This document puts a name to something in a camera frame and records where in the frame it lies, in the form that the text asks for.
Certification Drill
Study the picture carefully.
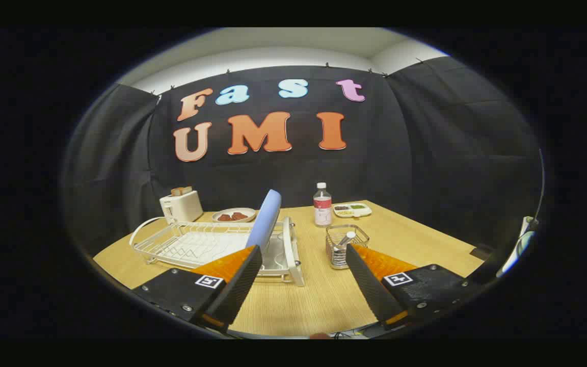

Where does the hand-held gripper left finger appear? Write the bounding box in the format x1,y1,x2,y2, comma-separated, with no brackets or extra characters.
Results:
131,245,263,334

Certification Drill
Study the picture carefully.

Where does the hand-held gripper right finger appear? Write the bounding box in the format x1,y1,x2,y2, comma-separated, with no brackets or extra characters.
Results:
345,243,485,331

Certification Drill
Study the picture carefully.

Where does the silver wire basket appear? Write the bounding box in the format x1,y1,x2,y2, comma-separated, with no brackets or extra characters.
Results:
326,225,370,270

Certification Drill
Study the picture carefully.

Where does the white-handled metal spoon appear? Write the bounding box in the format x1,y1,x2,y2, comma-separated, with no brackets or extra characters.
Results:
334,231,356,251

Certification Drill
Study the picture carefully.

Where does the white wire dish rack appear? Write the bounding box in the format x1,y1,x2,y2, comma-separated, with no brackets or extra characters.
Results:
129,216,305,287

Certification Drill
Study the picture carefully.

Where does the light blue plate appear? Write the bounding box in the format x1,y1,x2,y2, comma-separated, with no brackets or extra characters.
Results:
245,190,282,253

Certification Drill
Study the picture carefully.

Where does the white plate with meat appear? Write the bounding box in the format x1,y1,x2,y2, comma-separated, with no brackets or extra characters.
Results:
212,207,257,223

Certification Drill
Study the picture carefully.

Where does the white divided food tray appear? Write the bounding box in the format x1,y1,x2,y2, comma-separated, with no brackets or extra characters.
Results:
333,203,372,219

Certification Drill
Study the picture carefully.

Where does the clear bottle red label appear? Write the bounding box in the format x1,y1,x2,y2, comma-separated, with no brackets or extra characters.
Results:
313,182,333,227

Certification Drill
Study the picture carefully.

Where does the white toaster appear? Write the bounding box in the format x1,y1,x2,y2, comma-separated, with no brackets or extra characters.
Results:
159,191,204,224

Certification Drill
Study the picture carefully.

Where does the black backdrop cloth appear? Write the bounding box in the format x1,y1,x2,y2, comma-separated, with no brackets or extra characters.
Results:
62,56,544,255

